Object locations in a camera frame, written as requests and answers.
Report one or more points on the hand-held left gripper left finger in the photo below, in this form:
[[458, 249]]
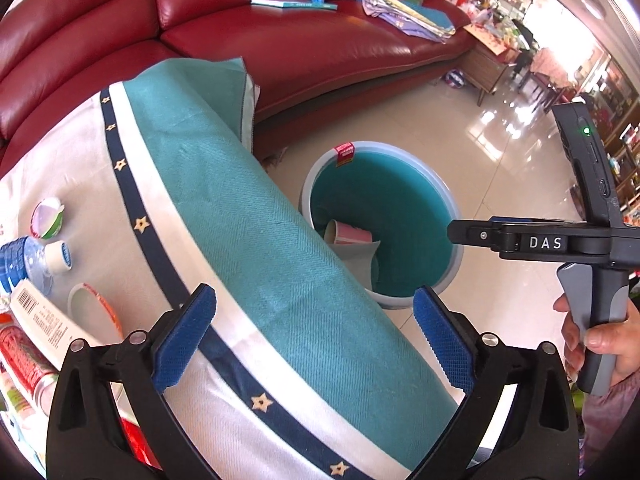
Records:
[[185, 340]]

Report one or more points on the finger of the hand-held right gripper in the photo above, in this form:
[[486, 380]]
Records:
[[510, 219], [470, 234]]

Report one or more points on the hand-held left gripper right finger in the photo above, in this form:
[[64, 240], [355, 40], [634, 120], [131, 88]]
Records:
[[442, 345]]

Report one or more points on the teal round waste bin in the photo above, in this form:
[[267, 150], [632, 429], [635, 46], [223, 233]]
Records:
[[400, 200]]

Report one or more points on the person's right hand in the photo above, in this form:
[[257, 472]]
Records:
[[607, 342]]

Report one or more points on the wooden display shelf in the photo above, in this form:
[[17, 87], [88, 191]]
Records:
[[625, 140]]

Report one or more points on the red snack packet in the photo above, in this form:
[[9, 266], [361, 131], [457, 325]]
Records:
[[137, 442]]

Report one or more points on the teal white printed blanket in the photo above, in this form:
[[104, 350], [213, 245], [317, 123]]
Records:
[[250, 240]]

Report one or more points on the pink paper cup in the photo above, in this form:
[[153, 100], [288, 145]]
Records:
[[350, 234]]

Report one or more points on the white printed box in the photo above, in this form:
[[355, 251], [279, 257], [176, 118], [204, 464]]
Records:
[[40, 320]]

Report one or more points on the red tag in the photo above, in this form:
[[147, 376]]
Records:
[[344, 154]]

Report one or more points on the blue white ball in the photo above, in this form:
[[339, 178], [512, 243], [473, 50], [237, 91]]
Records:
[[454, 78]]

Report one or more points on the wooden side table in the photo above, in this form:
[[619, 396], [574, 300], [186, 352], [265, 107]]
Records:
[[487, 67]]

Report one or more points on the pink covered dining table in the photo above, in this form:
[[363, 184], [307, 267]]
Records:
[[550, 67]]

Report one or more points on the red label plastic bottle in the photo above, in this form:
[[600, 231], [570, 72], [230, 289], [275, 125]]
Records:
[[25, 360]]

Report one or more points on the clear plastic water bottle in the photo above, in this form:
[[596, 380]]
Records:
[[25, 260]]

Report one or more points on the person's pink patterned clothing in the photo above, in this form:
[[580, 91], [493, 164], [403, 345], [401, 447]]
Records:
[[612, 425]]

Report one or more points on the purple green jelly cup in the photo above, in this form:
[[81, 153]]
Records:
[[47, 217]]

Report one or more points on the pile of colourful papers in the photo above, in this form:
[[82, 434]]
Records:
[[410, 15]]

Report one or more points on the round ceiling lamp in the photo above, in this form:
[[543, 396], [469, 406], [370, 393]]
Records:
[[592, 1]]

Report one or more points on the dark red leather sofa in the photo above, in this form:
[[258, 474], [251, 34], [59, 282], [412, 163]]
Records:
[[300, 45]]

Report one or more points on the teal thin book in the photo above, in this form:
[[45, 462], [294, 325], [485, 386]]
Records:
[[295, 4]]

